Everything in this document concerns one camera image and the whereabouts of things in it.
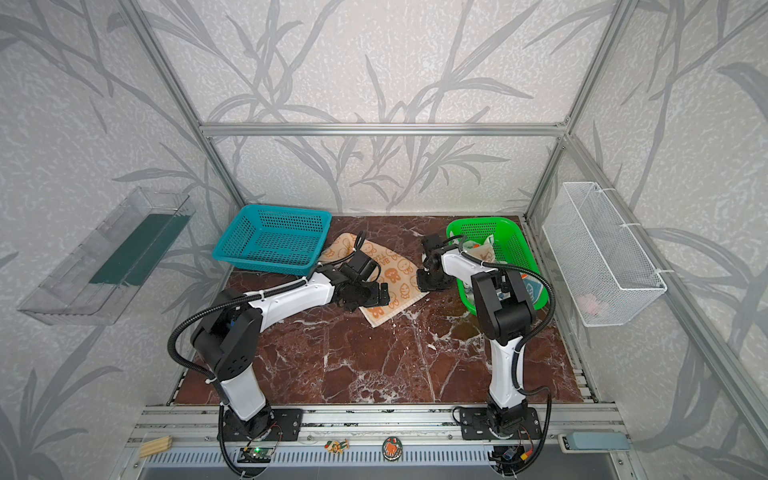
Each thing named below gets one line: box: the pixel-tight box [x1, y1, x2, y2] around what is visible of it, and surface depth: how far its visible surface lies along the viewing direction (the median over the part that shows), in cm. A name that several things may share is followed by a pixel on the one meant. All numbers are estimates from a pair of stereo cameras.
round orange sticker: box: [382, 436, 403, 462], surface depth 72 cm
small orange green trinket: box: [324, 439, 350, 453], surface depth 72 cm
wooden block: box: [139, 435, 173, 458], surface depth 72 cm
